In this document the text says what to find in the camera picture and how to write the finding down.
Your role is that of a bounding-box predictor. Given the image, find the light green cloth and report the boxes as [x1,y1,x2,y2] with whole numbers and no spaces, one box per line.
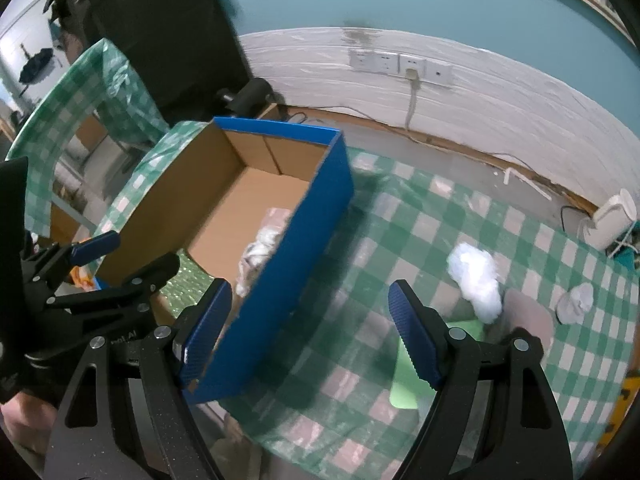
[390,307,484,416]

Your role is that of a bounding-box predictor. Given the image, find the white cloth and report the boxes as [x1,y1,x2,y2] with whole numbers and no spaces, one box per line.
[447,243,502,325]

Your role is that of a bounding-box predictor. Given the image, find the grey cushion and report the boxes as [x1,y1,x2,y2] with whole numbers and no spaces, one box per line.
[487,288,554,354]

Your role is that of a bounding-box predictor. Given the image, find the light blue bucket hat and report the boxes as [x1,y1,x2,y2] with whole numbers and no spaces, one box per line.
[555,283,593,325]

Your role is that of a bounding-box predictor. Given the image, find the person's left hand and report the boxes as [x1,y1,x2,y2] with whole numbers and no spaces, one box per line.
[1,392,58,455]

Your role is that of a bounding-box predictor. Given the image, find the blue cardboard box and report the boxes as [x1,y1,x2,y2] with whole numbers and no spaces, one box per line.
[96,117,354,404]

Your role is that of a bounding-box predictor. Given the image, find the green checkered tablecloth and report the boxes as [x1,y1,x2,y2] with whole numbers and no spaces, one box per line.
[100,122,639,479]

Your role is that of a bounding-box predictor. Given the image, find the crumpled plastic bag in box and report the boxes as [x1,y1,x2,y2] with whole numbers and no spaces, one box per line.
[235,208,292,298]

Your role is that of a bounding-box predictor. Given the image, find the yellow black bag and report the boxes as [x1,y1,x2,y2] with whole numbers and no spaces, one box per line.
[597,370,640,452]

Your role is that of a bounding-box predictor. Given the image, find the white electric kettle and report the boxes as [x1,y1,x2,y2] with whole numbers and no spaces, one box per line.
[579,188,638,250]

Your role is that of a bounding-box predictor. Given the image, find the beige plug cable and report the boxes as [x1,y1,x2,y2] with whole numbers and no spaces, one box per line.
[403,68,422,131]

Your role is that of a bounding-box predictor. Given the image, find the white wall socket strip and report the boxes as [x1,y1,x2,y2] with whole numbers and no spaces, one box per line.
[348,49,454,88]

